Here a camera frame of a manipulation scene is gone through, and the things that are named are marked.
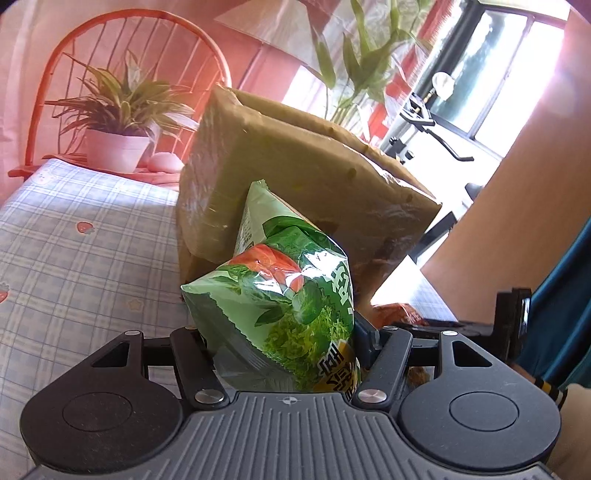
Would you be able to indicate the round mirror on stand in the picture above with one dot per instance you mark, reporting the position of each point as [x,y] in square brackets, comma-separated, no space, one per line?
[443,85]

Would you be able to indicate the teal curtain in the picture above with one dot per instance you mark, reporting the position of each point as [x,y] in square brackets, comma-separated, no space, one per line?
[557,346]

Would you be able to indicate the window with dark frame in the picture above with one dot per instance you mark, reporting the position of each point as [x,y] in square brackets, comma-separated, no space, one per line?
[501,56]

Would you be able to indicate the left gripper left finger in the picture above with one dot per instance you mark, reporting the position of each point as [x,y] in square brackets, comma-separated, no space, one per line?
[198,384]

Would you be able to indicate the orange corn snack bag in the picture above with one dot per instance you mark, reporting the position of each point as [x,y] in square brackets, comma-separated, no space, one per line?
[397,313]

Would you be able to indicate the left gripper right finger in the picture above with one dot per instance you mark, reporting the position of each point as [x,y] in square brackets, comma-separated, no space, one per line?
[383,356]

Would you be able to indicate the black exercise bike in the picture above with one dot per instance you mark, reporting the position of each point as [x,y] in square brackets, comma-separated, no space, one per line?
[416,143]

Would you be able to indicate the green vegetable snack bag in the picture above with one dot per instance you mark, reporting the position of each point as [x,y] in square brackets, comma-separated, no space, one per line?
[278,316]

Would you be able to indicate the wooden door panel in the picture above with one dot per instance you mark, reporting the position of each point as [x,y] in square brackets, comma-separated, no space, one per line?
[536,203]

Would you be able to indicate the plaid strawberry bed sheet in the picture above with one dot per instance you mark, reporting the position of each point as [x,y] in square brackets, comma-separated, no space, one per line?
[85,256]

